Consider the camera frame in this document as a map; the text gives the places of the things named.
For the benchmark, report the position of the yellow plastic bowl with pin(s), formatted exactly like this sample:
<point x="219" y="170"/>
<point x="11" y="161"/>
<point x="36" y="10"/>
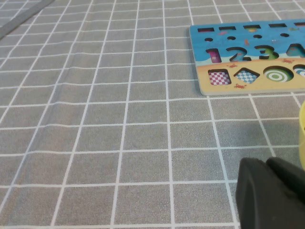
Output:
<point x="302" y="133"/>

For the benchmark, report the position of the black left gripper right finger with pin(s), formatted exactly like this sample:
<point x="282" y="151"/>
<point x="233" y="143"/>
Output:
<point x="290" y="176"/>

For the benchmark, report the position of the grey grid tablecloth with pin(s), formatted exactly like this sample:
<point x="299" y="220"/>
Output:
<point x="95" y="119"/>

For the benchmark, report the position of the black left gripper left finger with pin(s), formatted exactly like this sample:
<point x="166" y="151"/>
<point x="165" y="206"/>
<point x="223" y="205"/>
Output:
<point x="257" y="202"/>

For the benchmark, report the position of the colourful wooden puzzle board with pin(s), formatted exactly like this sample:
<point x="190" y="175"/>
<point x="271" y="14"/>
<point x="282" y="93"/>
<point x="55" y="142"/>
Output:
<point x="202" y="43"/>

